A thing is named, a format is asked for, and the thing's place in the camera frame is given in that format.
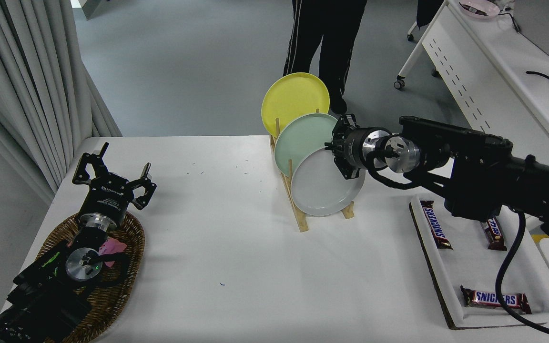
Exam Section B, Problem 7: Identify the white foam tray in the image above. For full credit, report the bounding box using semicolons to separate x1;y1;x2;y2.
408;193;549;330

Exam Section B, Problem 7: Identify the grey laptop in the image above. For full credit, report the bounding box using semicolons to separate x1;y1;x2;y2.
513;0;549;65

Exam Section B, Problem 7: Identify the brown wicker basket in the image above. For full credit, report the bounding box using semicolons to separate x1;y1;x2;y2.
34;211;145;343

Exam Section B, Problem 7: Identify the black cable with yellow plug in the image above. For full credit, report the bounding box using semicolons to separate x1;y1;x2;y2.
526;71;549;89

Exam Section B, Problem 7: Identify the pale green plate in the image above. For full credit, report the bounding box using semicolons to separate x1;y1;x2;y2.
274;112;339;178

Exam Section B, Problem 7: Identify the Snickers bar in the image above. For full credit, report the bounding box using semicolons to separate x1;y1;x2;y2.
420;200;453;250
481;217;508;252
460;285;532;315

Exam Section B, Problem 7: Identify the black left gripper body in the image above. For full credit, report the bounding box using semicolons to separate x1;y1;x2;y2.
80;173;135;224

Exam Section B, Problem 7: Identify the long white desk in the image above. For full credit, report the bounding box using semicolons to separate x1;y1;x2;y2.
394;0;549;172

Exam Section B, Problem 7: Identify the grey cabinet corner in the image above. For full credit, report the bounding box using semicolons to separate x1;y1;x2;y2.
71;0;113;20

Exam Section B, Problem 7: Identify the grey curtain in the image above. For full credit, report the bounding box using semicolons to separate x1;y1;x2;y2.
0;0;122;205

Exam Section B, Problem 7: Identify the yellow plate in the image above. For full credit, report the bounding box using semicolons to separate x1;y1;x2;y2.
261;72;330;139

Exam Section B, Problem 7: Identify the pink crumpled wrapper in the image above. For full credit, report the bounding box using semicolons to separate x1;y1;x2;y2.
99;238;127;267

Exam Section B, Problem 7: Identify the thin black desk cable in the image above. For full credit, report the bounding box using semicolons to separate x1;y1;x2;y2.
498;10;521;34

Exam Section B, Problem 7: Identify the pink bowl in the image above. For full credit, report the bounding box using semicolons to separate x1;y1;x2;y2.
459;0;500;20

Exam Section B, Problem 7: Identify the grey plate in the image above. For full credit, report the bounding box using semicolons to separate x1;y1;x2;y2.
291;147;366;217

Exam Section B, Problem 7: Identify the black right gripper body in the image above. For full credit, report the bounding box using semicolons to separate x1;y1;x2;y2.
343;127;380;172

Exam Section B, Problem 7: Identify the wooden plate rack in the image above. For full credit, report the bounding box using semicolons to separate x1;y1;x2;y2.
269;109;355;233

